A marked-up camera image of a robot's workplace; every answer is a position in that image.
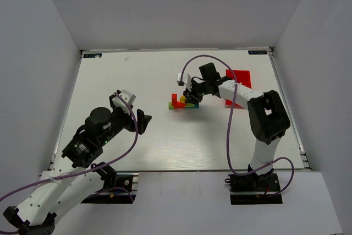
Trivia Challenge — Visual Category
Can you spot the green rectangular block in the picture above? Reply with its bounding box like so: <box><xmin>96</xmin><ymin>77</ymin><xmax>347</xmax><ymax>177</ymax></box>
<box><xmin>185</xmin><ymin>103</ymin><xmax>195</xmax><ymax>108</ymax></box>

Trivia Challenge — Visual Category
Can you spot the corner label sticker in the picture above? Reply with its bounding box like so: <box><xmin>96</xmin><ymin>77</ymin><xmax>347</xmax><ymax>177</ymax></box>
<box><xmin>83</xmin><ymin>53</ymin><xmax>102</xmax><ymax>58</ymax></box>
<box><xmin>248</xmin><ymin>50</ymin><xmax>267</xmax><ymax>55</ymax></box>

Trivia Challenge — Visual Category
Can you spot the right corner label sticker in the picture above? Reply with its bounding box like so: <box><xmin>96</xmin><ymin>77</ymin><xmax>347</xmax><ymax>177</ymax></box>
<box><xmin>248</xmin><ymin>50</ymin><xmax>267</xmax><ymax>55</ymax></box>

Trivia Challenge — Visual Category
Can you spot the yellow cube block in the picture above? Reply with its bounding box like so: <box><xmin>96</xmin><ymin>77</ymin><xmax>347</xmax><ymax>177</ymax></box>
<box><xmin>180</xmin><ymin>96</ymin><xmax>186</xmax><ymax>103</ymax></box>

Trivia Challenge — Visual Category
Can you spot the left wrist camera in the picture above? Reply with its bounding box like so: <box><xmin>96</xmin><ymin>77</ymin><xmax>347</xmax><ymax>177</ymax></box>
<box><xmin>111</xmin><ymin>90</ymin><xmax>136</xmax><ymax>115</ymax></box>

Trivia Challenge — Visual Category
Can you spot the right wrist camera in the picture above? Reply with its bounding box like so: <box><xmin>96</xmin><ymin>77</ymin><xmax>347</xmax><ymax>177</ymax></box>
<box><xmin>177</xmin><ymin>73</ymin><xmax>192</xmax><ymax>91</ymax></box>

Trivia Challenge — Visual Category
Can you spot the red plastic bin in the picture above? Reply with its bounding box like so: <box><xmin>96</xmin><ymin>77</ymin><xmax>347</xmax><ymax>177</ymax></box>
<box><xmin>225</xmin><ymin>69</ymin><xmax>252</xmax><ymax>109</ymax></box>

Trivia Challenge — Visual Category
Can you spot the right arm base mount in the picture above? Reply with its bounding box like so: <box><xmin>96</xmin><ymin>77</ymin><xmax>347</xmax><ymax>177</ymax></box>
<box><xmin>224</xmin><ymin>170</ymin><xmax>283</xmax><ymax>205</ymax></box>

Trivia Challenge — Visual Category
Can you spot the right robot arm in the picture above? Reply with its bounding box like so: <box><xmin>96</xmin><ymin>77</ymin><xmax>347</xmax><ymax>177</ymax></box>
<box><xmin>177</xmin><ymin>63</ymin><xmax>290</xmax><ymax>195</ymax></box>

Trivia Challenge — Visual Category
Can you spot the green cube block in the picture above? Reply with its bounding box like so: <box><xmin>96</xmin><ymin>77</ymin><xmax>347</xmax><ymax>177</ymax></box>
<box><xmin>168</xmin><ymin>102</ymin><xmax>174</xmax><ymax>110</ymax></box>

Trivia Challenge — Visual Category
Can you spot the red arch block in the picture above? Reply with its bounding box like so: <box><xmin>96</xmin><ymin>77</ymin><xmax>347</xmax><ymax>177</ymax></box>
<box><xmin>171</xmin><ymin>94</ymin><xmax>185</xmax><ymax>109</ymax></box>

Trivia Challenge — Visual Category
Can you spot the left corner label sticker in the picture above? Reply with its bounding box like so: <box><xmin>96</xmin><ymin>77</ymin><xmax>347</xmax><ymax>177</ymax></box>
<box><xmin>83</xmin><ymin>53</ymin><xmax>102</xmax><ymax>58</ymax></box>

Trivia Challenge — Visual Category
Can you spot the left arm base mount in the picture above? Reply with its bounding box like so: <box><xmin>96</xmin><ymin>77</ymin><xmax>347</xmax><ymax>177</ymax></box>
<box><xmin>81</xmin><ymin>172</ymin><xmax>139</xmax><ymax>205</ymax></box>

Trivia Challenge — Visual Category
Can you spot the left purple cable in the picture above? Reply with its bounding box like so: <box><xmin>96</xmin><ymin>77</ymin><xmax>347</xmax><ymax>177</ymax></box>
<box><xmin>0</xmin><ymin>91</ymin><xmax>139</xmax><ymax>233</ymax></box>

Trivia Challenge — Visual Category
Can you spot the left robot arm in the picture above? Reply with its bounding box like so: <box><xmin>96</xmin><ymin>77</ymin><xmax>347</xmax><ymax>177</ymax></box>
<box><xmin>3</xmin><ymin>90</ymin><xmax>152</xmax><ymax>234</ymax></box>

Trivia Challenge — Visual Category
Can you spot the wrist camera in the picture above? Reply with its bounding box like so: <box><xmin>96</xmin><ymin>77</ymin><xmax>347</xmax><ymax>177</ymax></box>
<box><xmin>177</xmin><ymin>73</ymin><xmax>192</xmax><ymax>91</ymax></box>
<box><xmin>111</xmin><ymin>90</ymin><xmax>136</xmax><ymax>115</ymax></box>

